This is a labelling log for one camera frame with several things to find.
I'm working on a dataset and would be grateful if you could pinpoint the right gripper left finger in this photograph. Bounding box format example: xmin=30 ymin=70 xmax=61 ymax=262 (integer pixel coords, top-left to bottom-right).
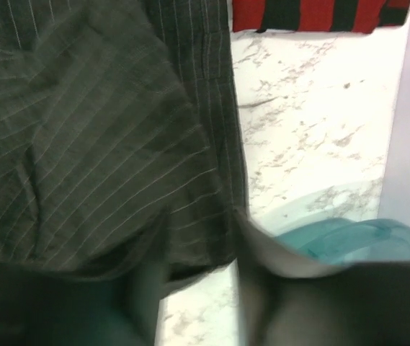
xmin=0 ymin=259 xmax=164 ymax=346

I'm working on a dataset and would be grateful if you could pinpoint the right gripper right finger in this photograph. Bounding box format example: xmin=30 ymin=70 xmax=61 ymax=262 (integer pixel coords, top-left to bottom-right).
xmin=233 ymin=210 xmax=410 ymax=345

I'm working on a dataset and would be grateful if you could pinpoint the dark pinstriped long sleeve shirt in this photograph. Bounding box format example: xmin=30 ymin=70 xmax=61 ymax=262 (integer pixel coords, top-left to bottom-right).
xmin=0 ymin=1 xmax=248 ymax=292

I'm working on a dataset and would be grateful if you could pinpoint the teal transparent plastic bin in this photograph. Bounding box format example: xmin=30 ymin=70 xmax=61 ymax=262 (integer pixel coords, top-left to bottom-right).
xmin=275 ymin=218 xmax=410 ymax=265

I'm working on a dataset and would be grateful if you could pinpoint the red black plaid folded shirt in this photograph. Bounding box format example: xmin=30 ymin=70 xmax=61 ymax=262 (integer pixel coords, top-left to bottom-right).
xmin=232 ymin=0 xmax=410 ymax=34

